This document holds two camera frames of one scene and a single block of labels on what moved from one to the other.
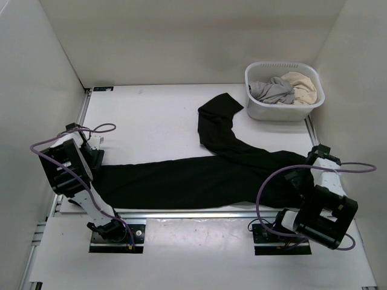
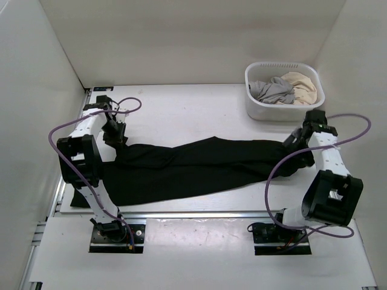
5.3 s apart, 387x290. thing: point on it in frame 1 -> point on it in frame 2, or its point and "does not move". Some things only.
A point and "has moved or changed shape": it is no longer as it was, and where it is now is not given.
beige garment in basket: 305,92 does not move
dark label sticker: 103,89 does not move
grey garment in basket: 278,90 does not move
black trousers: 239,174 has moved or changed shape
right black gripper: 294,177 -> 295,135
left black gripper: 94,164 -> 118,139
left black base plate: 99,244 does not move
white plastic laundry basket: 282,91 does not move
